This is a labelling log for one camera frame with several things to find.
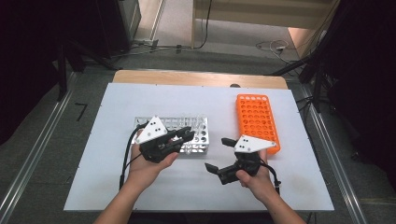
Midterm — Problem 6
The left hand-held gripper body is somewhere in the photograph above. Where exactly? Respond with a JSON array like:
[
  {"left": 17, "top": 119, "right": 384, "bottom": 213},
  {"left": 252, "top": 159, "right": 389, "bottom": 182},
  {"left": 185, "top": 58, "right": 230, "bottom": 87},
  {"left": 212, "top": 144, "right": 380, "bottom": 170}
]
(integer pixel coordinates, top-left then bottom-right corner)
[{"left": 135, "top": 115, "right": 183, "bottom": 164}]

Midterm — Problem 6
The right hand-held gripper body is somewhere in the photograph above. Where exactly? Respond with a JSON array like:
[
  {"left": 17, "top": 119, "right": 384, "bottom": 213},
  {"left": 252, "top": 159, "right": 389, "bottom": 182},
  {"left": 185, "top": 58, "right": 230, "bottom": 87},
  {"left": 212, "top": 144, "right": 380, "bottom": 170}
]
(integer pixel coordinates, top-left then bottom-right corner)
[{"left": 217, "top": 134, "right": 277, "bottom": 186}]

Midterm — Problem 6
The silver metal test tube rack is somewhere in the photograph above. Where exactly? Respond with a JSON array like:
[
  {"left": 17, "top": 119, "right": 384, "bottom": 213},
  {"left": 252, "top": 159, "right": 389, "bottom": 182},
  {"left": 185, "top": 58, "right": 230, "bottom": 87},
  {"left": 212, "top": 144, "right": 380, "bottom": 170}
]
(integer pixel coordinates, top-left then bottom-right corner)
[{"left": 134, "top": 115, "right": 210, "bottom": 156}]

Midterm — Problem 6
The orange plastic test tube rack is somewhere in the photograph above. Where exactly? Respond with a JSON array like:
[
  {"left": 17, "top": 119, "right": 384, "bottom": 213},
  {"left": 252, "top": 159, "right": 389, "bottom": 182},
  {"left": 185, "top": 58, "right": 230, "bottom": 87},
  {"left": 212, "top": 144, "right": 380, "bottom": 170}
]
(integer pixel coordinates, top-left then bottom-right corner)
[{"left": 235, "top": 93, "right": 281, "bottom": 156}]

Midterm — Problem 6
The person's right hand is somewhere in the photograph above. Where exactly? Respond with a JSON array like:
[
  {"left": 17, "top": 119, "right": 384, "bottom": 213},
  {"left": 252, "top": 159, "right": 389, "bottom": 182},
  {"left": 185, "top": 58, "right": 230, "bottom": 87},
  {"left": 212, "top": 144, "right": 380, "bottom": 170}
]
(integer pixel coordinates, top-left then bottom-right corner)
[{"left": 235, "top": 149, "right": 280, "bottom": 203}]

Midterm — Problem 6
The person's left hand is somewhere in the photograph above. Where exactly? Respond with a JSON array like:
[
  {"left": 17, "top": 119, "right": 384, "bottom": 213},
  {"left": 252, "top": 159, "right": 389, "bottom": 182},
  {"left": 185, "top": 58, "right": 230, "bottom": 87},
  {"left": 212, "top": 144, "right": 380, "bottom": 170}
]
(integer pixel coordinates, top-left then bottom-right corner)
[{"left": 125, "top": 132, "right": 180, "bottom": 191}]

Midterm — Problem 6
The person's dark clothing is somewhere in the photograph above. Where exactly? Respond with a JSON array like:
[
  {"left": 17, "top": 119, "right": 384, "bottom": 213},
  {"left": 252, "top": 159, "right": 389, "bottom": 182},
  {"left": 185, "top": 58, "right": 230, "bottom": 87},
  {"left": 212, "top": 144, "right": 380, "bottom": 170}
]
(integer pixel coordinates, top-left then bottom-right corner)
[{"left": 130, "top": 212, "right": 272, "bottom": 224}]

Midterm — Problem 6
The black metal stand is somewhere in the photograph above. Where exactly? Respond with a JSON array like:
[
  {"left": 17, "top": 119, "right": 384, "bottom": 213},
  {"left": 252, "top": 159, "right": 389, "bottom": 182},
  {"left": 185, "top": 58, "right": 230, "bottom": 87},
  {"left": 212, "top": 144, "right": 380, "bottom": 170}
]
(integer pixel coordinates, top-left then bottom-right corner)
[
  {"left": 55, "top": 40, "right": 120, "bottom": 102},
  {"left": 264, "top": 52, "right": 326, "bottom": 113}
]

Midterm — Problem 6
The grey cabinet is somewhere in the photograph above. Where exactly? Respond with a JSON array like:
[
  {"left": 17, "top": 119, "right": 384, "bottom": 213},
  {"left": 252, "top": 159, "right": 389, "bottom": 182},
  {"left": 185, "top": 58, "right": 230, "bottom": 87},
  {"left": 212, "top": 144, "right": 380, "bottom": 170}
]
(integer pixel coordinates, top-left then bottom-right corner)
[{"left": 118, "top": 0, "right": 142, "bottom": 41}]

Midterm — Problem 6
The light wooden furniture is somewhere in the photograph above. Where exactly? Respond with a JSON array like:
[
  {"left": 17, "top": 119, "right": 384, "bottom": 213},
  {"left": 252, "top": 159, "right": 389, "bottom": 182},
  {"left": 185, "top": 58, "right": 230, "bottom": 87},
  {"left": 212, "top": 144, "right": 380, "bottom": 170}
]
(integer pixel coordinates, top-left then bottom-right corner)
[{"left": 191, "top": 0, "right": 340, "bottom": 49}]

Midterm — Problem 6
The black curtain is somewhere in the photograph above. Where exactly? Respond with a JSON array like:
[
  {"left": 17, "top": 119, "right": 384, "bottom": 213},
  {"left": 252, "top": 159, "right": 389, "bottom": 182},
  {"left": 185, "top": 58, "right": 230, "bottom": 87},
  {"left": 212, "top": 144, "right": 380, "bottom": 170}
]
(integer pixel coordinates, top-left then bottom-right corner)
[
  {"left": 311, "top": 0, "right": 396, "bottom": 188},
  {"left": 0, "top": 0, "right": 132, "bottom": 147}
]

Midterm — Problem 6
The left hand-held gripper black cable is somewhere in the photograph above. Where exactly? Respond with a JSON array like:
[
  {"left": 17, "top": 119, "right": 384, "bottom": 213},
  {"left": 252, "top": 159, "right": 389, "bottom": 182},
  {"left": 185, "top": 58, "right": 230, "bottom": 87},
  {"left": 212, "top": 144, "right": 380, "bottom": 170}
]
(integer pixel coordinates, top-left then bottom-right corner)
[{"left": 119, "top": 122, "right": 149, "bottom": 190}]

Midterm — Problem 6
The hand-held gripper black cable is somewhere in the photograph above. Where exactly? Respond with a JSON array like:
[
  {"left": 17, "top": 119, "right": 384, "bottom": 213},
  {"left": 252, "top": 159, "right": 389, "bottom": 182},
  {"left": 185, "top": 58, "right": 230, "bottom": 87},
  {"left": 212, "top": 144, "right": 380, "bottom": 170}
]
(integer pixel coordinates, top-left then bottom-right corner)
[
  {"left": 258, "top": 160, "right": 283, "bottom": 197},
  {"left": 119, "top": 122, "right": 149, "bottom": 190}
]

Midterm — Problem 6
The right hand-held gripper black cable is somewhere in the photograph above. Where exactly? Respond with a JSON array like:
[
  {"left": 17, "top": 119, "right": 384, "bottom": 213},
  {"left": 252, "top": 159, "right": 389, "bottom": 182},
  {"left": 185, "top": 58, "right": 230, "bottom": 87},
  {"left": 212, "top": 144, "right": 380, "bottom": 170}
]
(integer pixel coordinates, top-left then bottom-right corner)
[{"left": 258, "top": 160, "right": 283, "bottom": 197}]

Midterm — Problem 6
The white floor cable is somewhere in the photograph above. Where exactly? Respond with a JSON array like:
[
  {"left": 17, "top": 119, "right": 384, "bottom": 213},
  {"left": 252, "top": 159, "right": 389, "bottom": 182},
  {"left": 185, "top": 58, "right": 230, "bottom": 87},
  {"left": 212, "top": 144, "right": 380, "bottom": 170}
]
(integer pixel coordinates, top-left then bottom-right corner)
[{"left": 255, "top": 39, "right": 300, "bottom": 63}]

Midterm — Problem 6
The aluminium floor rail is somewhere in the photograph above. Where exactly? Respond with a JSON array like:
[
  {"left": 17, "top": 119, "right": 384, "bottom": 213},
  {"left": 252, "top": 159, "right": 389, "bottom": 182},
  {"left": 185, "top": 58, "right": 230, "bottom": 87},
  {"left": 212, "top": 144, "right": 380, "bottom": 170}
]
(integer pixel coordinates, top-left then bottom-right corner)
[
  {"left": 0, "top": 72, "right": 78, "bottom": 224},
  {"left": 299, "top": 83, "right": 369, "bottom": 224}
]

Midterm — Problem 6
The black floor cable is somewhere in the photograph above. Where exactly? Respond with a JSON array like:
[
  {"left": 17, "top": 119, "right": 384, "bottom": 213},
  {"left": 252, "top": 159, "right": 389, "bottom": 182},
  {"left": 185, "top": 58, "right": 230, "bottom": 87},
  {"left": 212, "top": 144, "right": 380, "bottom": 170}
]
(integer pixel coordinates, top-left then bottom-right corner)
[{"left": 174, "top": 0, "right": 214, "bottom": 52}]

